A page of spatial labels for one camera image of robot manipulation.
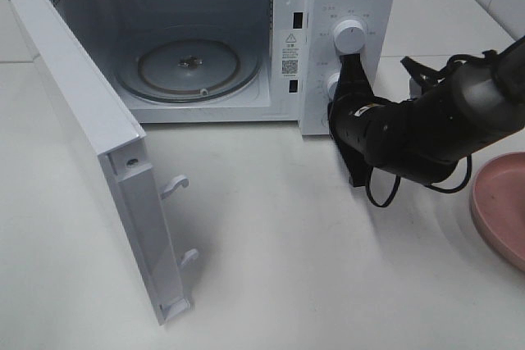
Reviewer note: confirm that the white lower timer knob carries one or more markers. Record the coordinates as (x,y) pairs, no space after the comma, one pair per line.
(331,84)

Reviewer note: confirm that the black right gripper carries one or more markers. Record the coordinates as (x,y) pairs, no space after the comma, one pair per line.
(374,132)

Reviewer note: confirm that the white microwave door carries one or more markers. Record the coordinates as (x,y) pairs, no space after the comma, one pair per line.
(110,144)

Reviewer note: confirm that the glass microwave turntable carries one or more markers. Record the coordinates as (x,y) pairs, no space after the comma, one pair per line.
(186,70)

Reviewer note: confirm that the white warning label sticker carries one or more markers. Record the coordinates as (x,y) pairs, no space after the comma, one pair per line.
(291,45)

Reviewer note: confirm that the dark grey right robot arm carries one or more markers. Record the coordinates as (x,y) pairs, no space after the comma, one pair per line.
(470,103)

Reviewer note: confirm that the pink round plate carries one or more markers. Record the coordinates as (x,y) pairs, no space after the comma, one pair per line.
(497,206)

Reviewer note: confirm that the white microwave oven body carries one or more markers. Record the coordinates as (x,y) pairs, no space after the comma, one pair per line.
(105,29)

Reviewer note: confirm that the white upper power knob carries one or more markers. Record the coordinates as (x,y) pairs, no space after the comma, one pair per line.
(349,36)

